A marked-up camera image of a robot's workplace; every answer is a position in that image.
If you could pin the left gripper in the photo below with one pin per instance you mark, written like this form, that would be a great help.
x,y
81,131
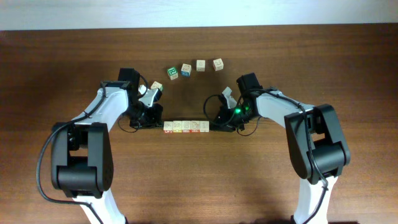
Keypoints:
x,y
153,119

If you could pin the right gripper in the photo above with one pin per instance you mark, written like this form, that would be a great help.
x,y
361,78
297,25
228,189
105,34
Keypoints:
x,y
228,127

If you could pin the wooden block red side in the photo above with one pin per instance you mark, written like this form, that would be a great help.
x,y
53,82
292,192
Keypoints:
x,y
168,126

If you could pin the wooden block yellow side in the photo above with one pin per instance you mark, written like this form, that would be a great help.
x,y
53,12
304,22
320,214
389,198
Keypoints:
x,y
177,126

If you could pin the wooden block red edge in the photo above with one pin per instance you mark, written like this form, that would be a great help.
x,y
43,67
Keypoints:
x,y
186,126

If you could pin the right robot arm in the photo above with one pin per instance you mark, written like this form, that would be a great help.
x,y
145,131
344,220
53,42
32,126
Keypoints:
x,y
317,146

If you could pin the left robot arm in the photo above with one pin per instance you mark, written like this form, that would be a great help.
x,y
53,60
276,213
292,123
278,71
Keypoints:
x,y
81,157

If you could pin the wooden block green side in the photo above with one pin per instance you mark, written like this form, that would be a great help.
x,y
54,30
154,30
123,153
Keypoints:
x,y
157,85

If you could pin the green R letter block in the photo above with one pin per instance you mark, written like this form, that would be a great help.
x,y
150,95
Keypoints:
x,y
172,73

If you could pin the wooden block blue side snail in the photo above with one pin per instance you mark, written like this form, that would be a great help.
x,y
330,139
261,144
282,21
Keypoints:
x,y
186,70

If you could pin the wooden block far right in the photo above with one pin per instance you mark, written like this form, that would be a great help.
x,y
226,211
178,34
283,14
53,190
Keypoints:
x,y
218,64

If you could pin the plain wooden block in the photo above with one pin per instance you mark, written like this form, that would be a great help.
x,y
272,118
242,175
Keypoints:
x,y
200,65

